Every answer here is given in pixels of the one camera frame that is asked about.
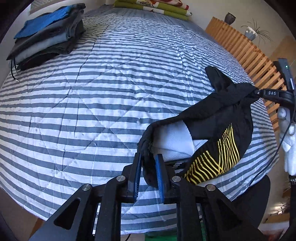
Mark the white gloved right hand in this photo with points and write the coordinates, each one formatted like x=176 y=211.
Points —
x=287 y=139

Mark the blue white striped quilt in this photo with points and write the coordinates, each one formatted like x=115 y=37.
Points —
x=78 y=118

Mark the black shorts with yellow stripes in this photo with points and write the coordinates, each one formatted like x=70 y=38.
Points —
x=223 y=119

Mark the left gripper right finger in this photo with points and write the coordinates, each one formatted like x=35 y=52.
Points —
x=222 y=220

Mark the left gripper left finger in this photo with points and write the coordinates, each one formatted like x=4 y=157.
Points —
x=94 y=212

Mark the green red folded blanket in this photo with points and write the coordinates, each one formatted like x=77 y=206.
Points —
x=175 y=9

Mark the potted spider plant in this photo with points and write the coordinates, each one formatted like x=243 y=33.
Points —
x=254 y=31

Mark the stack of folded clothes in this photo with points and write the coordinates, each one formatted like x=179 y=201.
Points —
x=47 y=36

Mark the wooden slatted bed rail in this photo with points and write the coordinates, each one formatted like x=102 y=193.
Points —
x=256 y=64

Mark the dark ceramic vase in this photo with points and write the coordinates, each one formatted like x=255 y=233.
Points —
x=229 y=18

